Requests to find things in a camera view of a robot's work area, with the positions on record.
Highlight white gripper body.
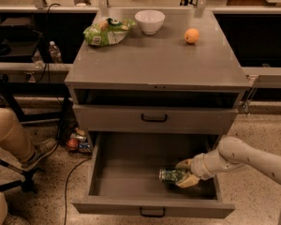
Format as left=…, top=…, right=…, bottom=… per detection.
left=191, top=153, right=214, bottom=180

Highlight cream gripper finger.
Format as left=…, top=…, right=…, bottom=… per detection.
left=175, top=158, right=192, bottom=171
left=175, top=172, right=200, bottom=188

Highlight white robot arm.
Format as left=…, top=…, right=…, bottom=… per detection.
left=176, top=136, right=281, bottom=225

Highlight open grey middle drawer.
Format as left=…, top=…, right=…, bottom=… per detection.
left=73, top=132, right=235, bottom=218

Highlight grey drawer cabinet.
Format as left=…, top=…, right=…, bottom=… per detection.
left=65, top=8, right=252, bottom=143

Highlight silver can on floor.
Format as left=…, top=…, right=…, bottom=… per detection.
left=70, top=133, right=87, bottom=143

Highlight blue packet on floor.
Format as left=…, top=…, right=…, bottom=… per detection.
left=78, top=142, right=92, bottom=153

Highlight red apple on floor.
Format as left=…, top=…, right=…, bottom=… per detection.
left=67, top=139, right=79, bottom=151

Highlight orange fruit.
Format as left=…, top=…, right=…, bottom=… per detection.
left=185, top=28, right=200, bottom=44

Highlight grey sneaker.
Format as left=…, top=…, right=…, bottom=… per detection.
left=21, top=139, right=58, bottom=171

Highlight white bowl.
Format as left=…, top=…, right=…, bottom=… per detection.
left=135, top=10, right=165, bottom=35

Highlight green chip bag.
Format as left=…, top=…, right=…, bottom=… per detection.
left=83, top=18, right=136, bottom=47

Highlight clear water bottle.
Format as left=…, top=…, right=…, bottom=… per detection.
left=49, top=41, right=63, bottom=64
left=32, top=50, right=45, bottom=69

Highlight person leg beige trousers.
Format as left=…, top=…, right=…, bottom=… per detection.
left=0, top=108, right=36, bottom=163

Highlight black floor cable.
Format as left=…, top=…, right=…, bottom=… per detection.
left=63, top=157, right=92, bottom=225

